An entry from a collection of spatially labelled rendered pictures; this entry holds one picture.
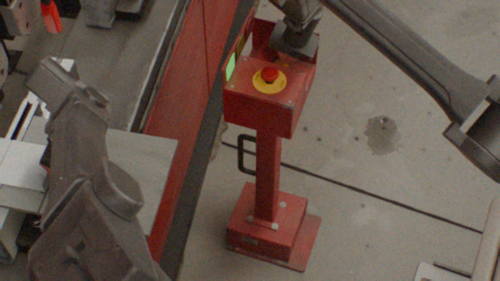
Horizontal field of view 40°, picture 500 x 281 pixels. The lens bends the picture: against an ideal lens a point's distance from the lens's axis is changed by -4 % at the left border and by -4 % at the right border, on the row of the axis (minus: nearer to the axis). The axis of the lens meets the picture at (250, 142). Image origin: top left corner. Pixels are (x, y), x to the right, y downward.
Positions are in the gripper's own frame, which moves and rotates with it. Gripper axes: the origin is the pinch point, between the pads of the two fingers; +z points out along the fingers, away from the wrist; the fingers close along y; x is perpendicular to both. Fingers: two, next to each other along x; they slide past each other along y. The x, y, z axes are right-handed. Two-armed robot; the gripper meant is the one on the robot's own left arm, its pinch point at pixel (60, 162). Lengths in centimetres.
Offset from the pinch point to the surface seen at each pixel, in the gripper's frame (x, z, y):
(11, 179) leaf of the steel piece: -6.1, 4.5, 4.4
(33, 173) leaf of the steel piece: -3.3, 3.0, 2.4
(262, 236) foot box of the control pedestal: 64, 67, -40
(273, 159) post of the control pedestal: 50, 37, -45
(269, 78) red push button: 33, 6, -42
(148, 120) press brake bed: 14.3, 20.4, -28.3
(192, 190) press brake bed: 45, 85, -55
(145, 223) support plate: 15.3, -6.5, 6.6
